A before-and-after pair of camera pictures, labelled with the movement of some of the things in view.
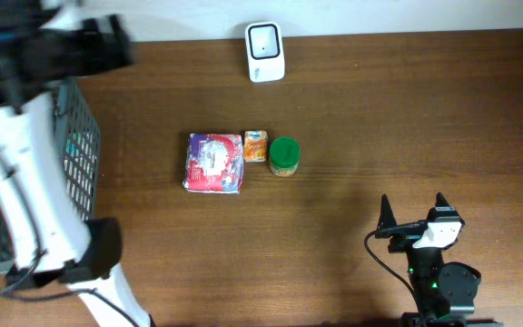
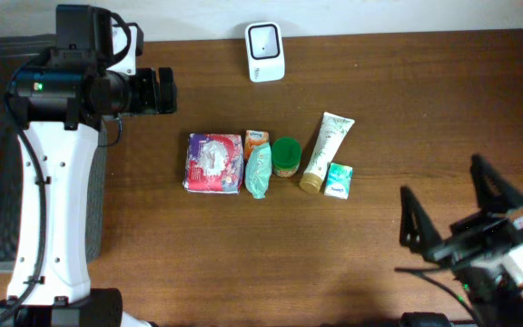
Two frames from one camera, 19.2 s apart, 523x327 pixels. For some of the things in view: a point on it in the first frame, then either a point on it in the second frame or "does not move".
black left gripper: x=102 y=32 → x=146 y=79
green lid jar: x=284 y=155 does not move
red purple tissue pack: x=215 y=163 does not move
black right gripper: x=404 y=235 → x=472 y=238
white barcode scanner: x=265 y=52 does not move
